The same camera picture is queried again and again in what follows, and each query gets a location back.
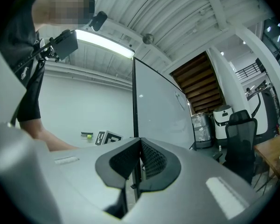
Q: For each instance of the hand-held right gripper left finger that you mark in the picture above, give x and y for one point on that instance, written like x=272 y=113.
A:
x=84 y=171

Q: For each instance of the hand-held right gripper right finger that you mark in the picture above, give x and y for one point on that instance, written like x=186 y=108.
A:
x=189 y=183

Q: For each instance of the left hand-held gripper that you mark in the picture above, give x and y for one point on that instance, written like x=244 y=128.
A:
x=108 y=137

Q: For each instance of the white partition board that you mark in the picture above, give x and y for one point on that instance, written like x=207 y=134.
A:
x=158 y=106

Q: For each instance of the person's left forearm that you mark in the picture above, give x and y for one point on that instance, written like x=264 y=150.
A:
x=53 y=141

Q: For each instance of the foil wrapped bundle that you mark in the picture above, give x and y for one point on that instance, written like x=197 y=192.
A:
x=201 y=129

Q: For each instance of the black mesh office chair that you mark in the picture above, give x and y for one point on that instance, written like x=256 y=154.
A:
x=240 y=143

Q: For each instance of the white delivery robot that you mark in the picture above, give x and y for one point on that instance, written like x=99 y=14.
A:
x=221 y=122

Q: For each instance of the wooden desk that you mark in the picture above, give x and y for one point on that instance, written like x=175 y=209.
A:
x=273 y=153

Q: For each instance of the long ceiling light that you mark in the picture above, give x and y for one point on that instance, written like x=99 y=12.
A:
x=105 y=42

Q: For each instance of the wooden staircase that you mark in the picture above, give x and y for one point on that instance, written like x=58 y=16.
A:
x=198 y=83

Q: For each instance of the black chest-mounted box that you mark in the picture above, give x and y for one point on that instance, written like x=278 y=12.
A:
x=66 y=44

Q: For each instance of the white and black machine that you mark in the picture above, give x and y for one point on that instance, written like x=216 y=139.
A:
x=268 y=115

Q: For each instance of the round ceiling sensor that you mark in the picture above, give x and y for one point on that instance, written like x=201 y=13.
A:
x=148 y=38

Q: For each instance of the black metal railing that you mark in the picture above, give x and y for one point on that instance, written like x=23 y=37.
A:
x=247 y=70

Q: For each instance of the person's head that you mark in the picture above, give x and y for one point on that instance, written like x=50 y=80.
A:
x=65 y=8

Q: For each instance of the black wall shelf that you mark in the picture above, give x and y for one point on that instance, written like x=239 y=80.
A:
x=86 y=133

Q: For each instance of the black head-worn camera headset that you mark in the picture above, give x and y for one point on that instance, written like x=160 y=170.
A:
x=98 y=20

